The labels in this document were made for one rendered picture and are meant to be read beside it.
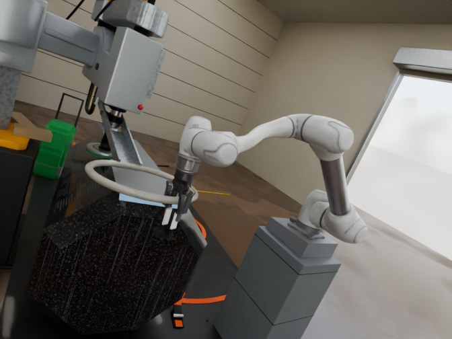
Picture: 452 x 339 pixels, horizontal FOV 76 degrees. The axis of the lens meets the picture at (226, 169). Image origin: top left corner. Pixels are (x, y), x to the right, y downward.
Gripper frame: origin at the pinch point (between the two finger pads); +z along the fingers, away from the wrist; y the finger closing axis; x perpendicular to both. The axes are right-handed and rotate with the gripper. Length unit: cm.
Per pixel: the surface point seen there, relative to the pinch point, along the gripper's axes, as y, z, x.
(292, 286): -43, 29, -66
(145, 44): 66, -71, -24
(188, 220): 15.4, 12.3, -38.6
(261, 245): -16, 20, -78
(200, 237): 12, 23, -50
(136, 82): 68, -51, -27
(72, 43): 127, -64, -22
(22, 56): 125, -45, 4
